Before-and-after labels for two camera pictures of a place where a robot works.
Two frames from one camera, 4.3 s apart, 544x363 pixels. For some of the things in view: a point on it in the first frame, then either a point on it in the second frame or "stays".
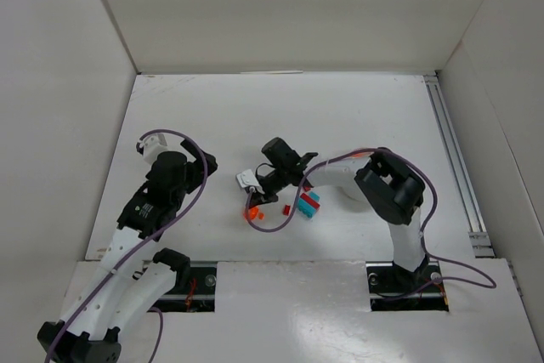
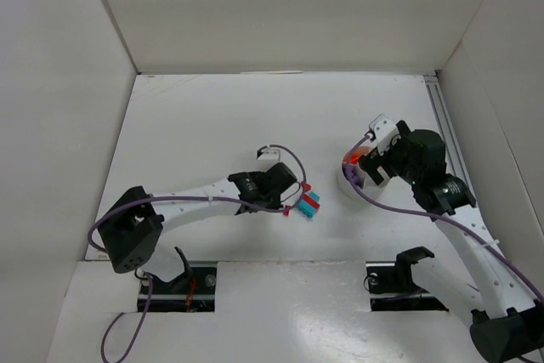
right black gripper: [267, 187] → [383, 163]
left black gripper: [197, 157] → [284, 179]
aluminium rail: [481, 243] stays
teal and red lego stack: [308, 203] stays
